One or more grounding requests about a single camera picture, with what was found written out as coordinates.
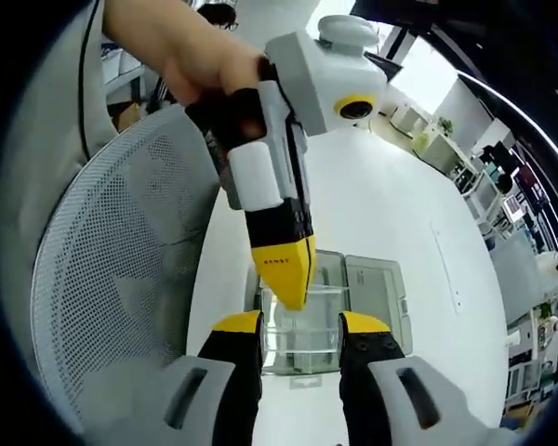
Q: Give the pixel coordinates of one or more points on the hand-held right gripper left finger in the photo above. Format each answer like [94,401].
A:
[223,399]

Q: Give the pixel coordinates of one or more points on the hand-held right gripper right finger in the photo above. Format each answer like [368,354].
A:
[451,413]

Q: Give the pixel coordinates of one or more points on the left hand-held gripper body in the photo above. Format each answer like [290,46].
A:
[316,83]

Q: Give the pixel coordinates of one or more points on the grey transparent dual guide fixture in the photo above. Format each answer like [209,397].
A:
[376,302]

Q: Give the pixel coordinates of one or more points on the person's left hand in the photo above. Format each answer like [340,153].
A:
[209,74]

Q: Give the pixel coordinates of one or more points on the white flat strip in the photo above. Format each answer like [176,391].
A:
[446,265]

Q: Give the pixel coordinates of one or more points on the potted green plant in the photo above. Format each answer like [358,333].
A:
[445,125]

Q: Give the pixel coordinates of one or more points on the grey partition panel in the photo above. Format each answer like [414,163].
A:
[523,279]

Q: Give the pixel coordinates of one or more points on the grey mesh office chair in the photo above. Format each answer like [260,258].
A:
[121,260]

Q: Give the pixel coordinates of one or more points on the dark red wall screen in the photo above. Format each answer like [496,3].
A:
[530,186]

